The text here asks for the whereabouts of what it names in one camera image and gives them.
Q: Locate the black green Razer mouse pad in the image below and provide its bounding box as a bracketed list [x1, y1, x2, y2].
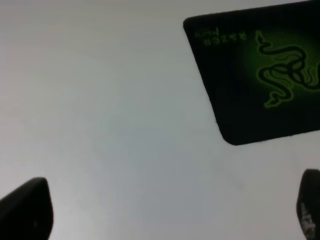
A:
[183, 0, 320, 146]

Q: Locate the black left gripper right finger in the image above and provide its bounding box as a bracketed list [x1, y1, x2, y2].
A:
[296, 169, 320, 240]

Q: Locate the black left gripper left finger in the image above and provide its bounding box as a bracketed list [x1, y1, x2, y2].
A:
[0, 177, 54, 240]

